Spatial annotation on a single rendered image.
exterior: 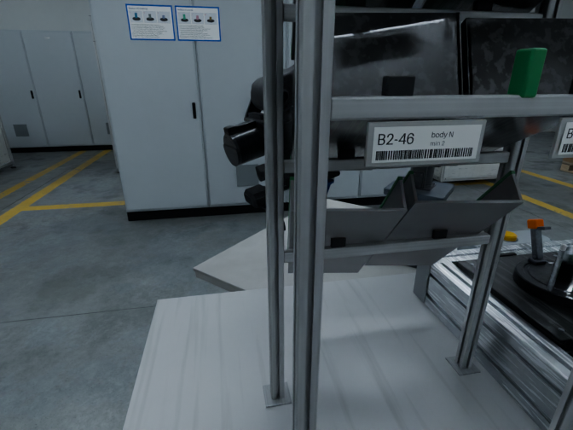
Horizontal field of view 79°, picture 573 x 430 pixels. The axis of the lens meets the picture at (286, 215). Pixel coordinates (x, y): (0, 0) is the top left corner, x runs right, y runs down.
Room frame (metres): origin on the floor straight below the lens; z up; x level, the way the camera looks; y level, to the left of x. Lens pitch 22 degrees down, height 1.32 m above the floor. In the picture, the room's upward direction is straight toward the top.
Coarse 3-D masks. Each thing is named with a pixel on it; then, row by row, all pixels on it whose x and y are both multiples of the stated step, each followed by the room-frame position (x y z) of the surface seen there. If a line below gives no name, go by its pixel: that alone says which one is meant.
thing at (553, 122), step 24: (480, 24) 0.34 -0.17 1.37; (504, 24) 0.34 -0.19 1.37; (528, 24) 0.34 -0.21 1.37; (552, 24) 0.34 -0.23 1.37; (480, 48) 0.33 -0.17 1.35; (504, 48) 0.33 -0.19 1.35; (528, 48) 0.33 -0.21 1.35; (552, 48) 0.33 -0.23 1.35; (480, 72) 0.32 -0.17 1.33; (504, 72) 0.32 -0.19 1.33; (552, 72) 0.32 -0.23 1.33; (504, 120) 0.36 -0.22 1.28; (528, 120) 0.36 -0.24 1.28; (552, 120) 0.36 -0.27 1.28; (504, 144) 0.44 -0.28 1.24
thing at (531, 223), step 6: (528, 222) 0.62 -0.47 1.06; (534, 222) 0.61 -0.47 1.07; (540, 222) 0.61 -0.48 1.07; (528, 228) 0.62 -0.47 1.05; (534, 228) 0.60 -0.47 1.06; (540, 228) 0.60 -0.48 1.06; (546, 228) 0.59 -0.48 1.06; (534, 234) 0.60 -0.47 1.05; (540, 234) 0.60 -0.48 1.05; (534, 240) 0.60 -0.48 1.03; (540, 240) 0.60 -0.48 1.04; (534, 246) 0.60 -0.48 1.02; (540, 246) 0.59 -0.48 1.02; (534, 252) 0.59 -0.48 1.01; (540, 252) 0.59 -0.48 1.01; (534, 258) 0.59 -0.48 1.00; (540, 258) 0.58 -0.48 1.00
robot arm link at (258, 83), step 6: (288, 72) 0.63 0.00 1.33; (258, 78) 0.65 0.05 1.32; (288, 78) 0.62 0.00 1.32; (252, 84) 0.64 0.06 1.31; (258, 84) 0.63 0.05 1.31; (288, 84) 0.62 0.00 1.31; (252, 90) 0.64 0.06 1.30; (258, 90) 0.62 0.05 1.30; (252, 96) 0.64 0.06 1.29; (258, 96) 0.62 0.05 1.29; (252, 102) 0.64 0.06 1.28; (258, 102) 0.62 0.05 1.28; (258, 108) 0.65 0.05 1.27; (288, 108) 0.62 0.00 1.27
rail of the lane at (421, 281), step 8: (568, 240) 0.75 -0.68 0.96; (504, 248) 0.71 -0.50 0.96; (512, 248) 0.71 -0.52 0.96; (520, 248) 0.71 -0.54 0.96; (528, 248) 0.71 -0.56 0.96; (544, 248) 0.71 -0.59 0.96; (552, 248) 0.71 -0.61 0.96; (448, 256) 0.68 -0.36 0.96; (456, 256) 0.68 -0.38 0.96; (464, 256) 0.67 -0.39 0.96; (472, 256) 0.67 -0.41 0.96; (504, 256) 0.66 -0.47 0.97; (416, 272) 0.68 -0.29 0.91; (424, 272) 0.65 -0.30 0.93; (416, 280) 0.68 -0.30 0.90; (424, 280) 0.65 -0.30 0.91; (416, 288) 0.67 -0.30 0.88; (424, 288) 0.65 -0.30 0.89; (424, 296) 0.64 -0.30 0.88
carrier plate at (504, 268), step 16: (512, 256) 0.65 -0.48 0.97; (528, 256) 0.65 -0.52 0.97; (544, 256) 0.65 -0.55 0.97; (496, 272) 0.59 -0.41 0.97; (512, 272) 0.59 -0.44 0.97; (496, 288) 0.53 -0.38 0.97; (512, 288) 0.53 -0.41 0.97; (512, 304) 0.49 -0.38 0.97; (528, 304) 0.49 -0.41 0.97; (544, 304) 0.49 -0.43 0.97; (528, 320) 0.45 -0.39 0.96; (544, 320) 0.44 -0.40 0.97; (560, 320) 0.44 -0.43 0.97; (560, 336) 0.41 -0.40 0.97
